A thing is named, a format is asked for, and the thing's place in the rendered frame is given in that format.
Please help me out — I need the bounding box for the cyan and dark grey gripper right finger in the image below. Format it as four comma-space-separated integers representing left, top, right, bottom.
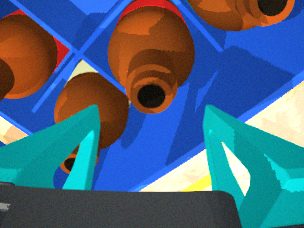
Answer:
203, 105, 304, 228

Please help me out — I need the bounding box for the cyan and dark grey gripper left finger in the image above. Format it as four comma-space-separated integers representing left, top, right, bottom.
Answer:
0, 105, 100, 190

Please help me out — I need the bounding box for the blue bottle crate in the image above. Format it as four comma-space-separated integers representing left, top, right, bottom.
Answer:
0, 0, 304, 191

